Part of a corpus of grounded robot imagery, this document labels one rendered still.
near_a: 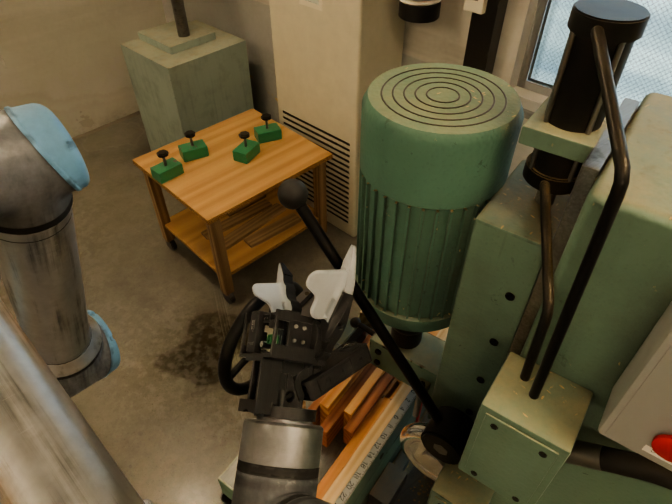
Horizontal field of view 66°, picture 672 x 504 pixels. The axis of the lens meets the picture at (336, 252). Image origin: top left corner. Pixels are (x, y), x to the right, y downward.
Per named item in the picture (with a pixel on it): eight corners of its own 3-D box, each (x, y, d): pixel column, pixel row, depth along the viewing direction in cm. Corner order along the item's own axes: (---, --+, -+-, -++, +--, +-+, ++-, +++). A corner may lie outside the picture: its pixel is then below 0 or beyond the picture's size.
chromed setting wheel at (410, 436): (402, 443, 84) (409, 404, 76) (472, 488, 79) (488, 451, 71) (392, 458, 82) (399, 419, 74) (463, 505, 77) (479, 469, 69)
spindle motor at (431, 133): (392, 233, 86) (411, 48, 65) (492, 277, 79) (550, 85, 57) (331, 298, 76) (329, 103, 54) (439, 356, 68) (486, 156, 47)
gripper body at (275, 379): (280, 302, 56) (264, 418, 52) (340, 316, 61) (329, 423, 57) (245, 307, 62) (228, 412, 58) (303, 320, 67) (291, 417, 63)
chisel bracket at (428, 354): (387, 341, 96) (390, 311, 90) (455, 378, 90) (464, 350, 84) (365, 368, 92) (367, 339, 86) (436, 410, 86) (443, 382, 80)
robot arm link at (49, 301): (13, 368, 112) (-114, 99, 55) (90, 326, 123) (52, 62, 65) (49, 423, 109) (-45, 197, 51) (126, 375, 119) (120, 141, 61)
